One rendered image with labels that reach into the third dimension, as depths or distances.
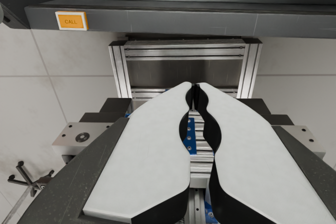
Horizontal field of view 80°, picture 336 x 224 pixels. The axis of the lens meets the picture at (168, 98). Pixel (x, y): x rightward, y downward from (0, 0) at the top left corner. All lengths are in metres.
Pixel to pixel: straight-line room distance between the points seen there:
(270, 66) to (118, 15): 1.29
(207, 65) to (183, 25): 0.85
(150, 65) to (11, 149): 1.82
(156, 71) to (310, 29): 0.94
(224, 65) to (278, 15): 0.85
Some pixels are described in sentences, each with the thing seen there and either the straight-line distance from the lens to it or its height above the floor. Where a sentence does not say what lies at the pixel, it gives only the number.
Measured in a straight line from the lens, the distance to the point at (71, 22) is 0.42.
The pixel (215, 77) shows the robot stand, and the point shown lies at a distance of 1.26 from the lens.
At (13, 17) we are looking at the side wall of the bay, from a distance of 0.46.
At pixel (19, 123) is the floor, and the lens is 2.28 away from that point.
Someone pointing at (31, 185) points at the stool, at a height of 0.11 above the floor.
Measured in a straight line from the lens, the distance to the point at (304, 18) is 0.43.
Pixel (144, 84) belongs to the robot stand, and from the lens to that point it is 1.29.
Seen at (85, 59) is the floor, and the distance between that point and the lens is 1.58.
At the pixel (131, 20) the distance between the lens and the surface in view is 0.39.
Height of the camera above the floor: 1.32
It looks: 57 degrees down
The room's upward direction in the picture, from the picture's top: 173 degrees counter-clockwise
